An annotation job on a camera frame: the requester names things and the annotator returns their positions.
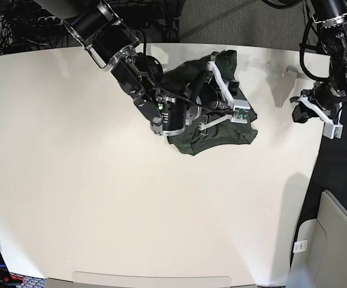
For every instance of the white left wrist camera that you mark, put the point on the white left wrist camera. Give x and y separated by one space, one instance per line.
332 131

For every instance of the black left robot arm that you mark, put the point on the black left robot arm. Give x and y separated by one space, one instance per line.
331 22

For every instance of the white power strip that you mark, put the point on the white power strip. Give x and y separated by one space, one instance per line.
49 21

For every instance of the beige plastic bin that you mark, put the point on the beige plastic bin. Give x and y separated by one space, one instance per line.
320 251

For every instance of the dark green long-sleeve shirt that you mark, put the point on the dark green long-sleeve shirt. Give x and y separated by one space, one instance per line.
192 141

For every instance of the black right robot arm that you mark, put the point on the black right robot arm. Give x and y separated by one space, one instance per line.
170 101

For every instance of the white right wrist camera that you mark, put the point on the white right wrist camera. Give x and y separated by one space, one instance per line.
240 111

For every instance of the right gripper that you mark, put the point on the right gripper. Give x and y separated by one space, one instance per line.
214 90

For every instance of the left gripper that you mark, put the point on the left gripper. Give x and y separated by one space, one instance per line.
321 99

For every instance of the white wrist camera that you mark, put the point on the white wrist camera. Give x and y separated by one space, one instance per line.
332 131
240 111

